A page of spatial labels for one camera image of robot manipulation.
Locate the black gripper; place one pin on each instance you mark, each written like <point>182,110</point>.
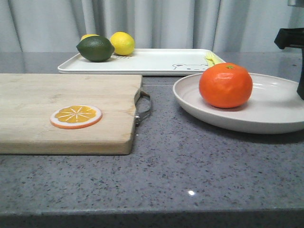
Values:
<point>293,38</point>

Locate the beige round plate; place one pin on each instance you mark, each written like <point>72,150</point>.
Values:
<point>273,108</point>

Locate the orange mandarin fruit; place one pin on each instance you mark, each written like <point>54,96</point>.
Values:
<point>226,85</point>

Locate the white rectangular bear tray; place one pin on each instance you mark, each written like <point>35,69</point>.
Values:
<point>143,61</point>

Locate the yellow plastic fork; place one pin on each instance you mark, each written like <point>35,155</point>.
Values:
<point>209,59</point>

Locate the yellow plastic spoon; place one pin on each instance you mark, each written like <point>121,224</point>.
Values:
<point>217,59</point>

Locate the green lime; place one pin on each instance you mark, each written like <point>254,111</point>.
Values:
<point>95,48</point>

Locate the yellow lemon behind lime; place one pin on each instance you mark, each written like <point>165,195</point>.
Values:
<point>88,35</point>

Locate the orange slice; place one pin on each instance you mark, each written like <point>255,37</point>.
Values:
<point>76,116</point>

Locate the wooden cutting board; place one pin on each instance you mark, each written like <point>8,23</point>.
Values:
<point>27,102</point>

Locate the grey curtain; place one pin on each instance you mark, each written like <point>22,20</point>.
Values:
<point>217,25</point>

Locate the metal cutting board handle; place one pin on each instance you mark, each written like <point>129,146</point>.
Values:
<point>144,104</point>

